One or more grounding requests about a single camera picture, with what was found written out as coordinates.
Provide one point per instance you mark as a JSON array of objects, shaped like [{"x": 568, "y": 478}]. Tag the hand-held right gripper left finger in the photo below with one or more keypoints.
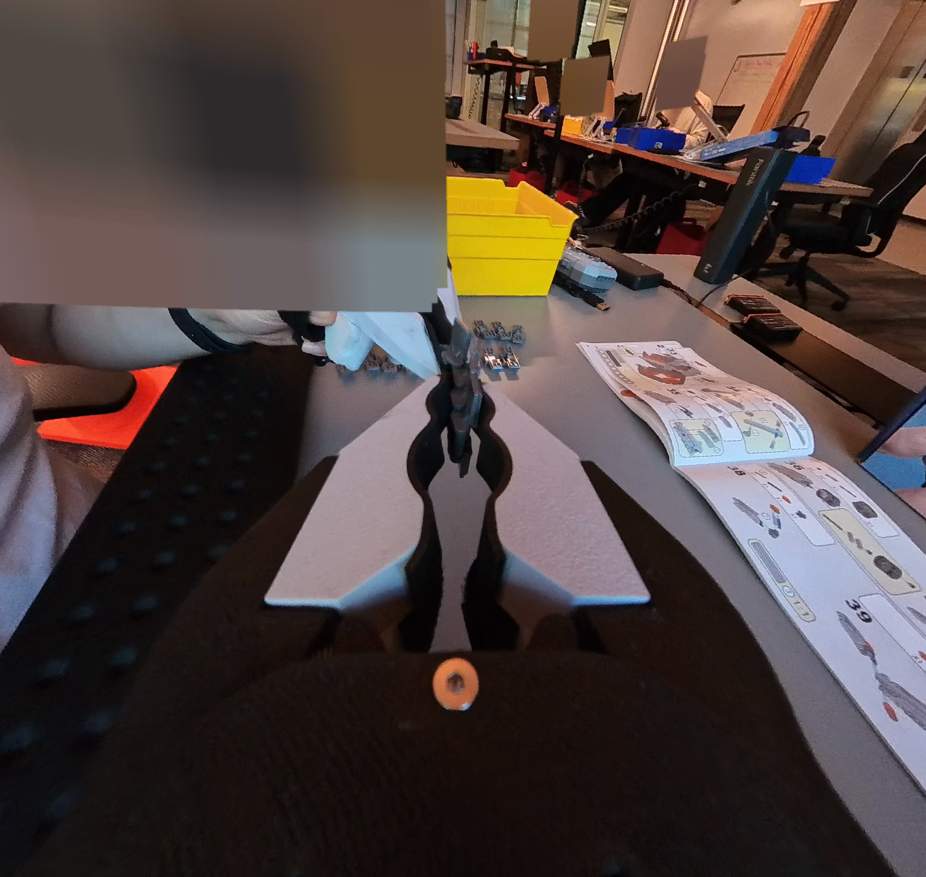
[{"x": 347, "y": 530}]

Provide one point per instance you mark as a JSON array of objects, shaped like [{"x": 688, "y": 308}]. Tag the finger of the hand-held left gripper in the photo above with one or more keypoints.
[
  {"x": 398, "y": 338},
  {"x": 453, "y": 302}
]

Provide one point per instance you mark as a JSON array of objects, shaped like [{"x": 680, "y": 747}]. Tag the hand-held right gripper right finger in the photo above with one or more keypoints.
[{"x": 564, "y": 530}]

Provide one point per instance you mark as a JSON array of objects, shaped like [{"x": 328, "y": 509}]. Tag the group of grey links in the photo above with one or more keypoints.
[{"x": 499, "y": 360}]

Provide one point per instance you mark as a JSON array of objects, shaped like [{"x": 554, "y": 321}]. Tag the person's left forearm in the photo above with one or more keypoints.
[{"x": 94, "y": 334}]

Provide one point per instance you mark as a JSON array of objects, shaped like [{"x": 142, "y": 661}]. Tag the grey desk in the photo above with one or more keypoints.
[{"x": 651, "y": 400}]

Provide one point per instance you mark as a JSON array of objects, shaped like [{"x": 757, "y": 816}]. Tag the person's left hand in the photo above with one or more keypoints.
[{"x": 253, "y": 327}]

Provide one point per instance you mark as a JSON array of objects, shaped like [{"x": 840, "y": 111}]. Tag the yellow plastic bin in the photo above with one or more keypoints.
[{"x": 506, "y": 255}]

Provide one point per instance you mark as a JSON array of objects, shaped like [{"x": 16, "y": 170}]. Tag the black wristband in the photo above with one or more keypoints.
[{"x": 195, "y": 327}]

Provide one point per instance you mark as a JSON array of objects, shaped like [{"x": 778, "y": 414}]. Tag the grey battery box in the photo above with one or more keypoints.
[{"x": 586, "y": 266}]

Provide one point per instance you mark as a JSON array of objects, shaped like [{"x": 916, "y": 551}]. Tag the black flat device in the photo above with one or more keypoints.
[{"x": 629, "y": 266}]

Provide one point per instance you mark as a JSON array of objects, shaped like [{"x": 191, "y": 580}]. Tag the open instruction booklet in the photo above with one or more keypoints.
[{"x": 781, "y": 501}]

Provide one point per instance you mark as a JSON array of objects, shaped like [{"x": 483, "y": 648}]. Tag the orange traffic cone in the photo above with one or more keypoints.
[{"x": 108, "y": 421}]

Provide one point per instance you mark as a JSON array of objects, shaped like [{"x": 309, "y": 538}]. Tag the red storage bin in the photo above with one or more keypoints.
[{"x": 680, "y": 237}]

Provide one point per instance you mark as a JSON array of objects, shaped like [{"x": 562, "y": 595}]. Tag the blue storage bins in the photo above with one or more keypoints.
[{"x": 655, "y": 139}]

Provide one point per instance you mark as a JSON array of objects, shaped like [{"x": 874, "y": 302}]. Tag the black red-trimmed pack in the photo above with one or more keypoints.
[
  {"x": 752, "y": 304},
  {"x": 774, "y": 326}
]

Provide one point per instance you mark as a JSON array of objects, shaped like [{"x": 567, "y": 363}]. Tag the black upright slab device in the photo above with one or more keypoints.
[{"x": 745, "y": 219}]

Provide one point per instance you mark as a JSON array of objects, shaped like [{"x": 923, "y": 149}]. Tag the blue flat box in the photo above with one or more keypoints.
[{"x": 752, "y": 143}]

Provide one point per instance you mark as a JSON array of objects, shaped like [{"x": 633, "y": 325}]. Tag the robot kit box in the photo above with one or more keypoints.
[{"x": 897, "y": 457}]

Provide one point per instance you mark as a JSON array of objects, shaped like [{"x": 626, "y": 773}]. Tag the blue storage bin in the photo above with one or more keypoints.
[{"x": 810, "y": 168}]

